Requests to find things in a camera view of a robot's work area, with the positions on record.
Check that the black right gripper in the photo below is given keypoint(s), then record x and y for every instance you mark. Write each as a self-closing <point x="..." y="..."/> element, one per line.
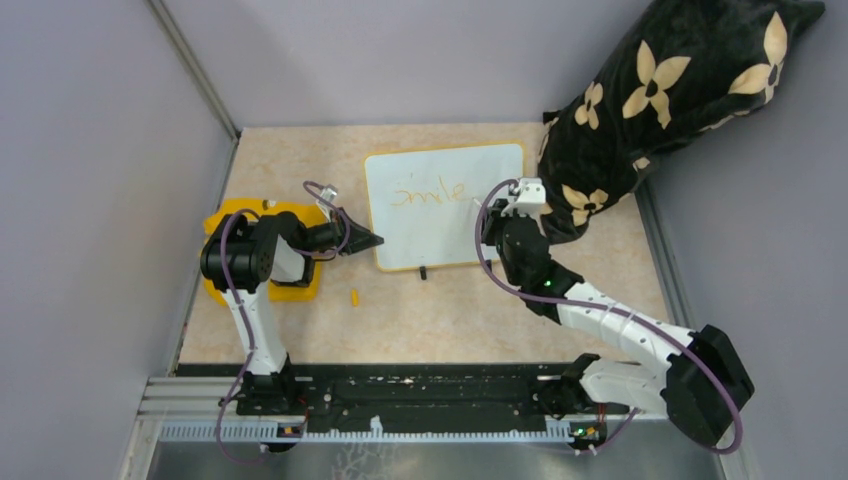
<point x="493" y="219"/>

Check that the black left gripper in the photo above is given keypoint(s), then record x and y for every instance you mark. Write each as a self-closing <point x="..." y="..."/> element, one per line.
<point x="360" y="239"/>

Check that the white whiteboard yellow rim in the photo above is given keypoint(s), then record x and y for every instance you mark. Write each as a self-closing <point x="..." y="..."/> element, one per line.
<point x="420" y="201"/>

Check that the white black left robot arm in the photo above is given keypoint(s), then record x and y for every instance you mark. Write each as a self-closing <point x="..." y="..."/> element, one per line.
<point x="267" y="370"/>

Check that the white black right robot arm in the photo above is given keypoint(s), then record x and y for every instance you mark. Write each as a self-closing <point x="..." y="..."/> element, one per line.
<point x="694" y="377"/>

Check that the yellow folded cloth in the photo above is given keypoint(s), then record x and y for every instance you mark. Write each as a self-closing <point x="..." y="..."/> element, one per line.
<point x="253" y="243"/>

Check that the black floral pillow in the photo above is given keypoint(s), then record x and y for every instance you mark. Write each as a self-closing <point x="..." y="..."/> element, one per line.
<point x="683" y="69"/>

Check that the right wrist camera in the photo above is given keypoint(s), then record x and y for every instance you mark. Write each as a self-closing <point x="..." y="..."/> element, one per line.
<point x="527" y="198"/>

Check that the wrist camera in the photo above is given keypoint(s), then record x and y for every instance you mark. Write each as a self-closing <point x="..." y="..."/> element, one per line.
<point x="527" y="198"/>
<point x="326" y="198"/>

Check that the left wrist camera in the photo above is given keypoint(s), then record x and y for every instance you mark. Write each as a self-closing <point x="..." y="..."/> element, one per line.
<point x="326" y="198"/>

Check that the aluminium frame post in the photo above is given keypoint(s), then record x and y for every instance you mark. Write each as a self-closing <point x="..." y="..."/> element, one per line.
<point x="193" y="67"/>

